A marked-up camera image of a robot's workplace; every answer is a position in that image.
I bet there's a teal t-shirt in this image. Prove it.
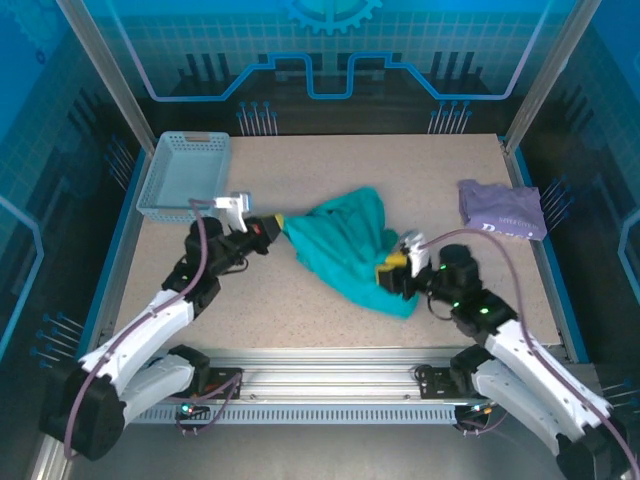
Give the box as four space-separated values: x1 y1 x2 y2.
282 186 421 320

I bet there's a folded purple t-shirt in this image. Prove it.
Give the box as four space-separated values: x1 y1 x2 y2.
458 178 549 242

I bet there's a light blue plastic basket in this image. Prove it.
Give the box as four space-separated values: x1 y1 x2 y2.
135 130 233 225

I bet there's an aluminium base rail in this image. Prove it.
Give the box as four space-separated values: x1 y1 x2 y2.
124 347 506 401

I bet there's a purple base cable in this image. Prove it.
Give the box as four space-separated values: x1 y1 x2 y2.
173 372 245 437
457 394 514 436

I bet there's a slotted grey cable duct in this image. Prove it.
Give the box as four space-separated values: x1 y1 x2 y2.
112 403 459 426

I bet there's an aluminium frame post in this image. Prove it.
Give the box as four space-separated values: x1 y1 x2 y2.
53 0 157 154
502 0 605 156

